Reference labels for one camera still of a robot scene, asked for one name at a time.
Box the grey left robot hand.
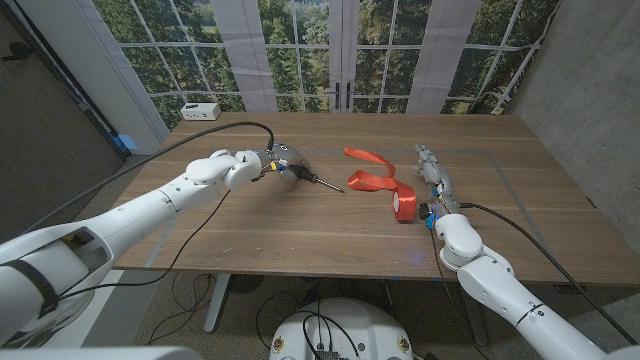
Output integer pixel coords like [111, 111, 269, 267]
[254, 143, 312, 182]

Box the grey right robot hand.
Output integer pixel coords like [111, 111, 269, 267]
[413, 143, 464, 230]

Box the black blue handled screwdriver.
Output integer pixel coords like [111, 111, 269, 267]
[289, 164, 346, 194]

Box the orange satin ribbon roll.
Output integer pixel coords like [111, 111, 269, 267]
[343, 147, 418, 224]

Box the white power strip box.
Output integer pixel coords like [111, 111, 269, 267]
[180, 102, 222, 122]

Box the printed window forest backdrop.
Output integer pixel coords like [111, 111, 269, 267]
[92, 0, 561, 132]

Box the black round ribbed disc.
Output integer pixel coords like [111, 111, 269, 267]
[228, 273, 265, 295]

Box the white table leg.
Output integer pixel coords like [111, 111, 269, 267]
[203, 273, 232, 334]

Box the small blue floor object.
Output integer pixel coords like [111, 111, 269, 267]
[112, 133, 139, 152]

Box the white robot torso base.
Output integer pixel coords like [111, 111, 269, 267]
[268, 297, 415, 360]

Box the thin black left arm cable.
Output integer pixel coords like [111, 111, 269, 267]
[57, 189, 231, 301]

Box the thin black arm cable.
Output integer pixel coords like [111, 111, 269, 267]
[429, 227, 484, 360]
[57, 189, 231, 301]

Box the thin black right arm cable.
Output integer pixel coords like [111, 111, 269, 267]
[429, 227, 484, 360]

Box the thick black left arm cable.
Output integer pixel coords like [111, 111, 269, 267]
[19, 120, 276, 236]

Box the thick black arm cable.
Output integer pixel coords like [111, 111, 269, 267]
[19, 120, 276, 236]
[458, 201, 639, 346]

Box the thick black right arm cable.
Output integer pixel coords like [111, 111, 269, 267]
[458, 201, 639, 346]

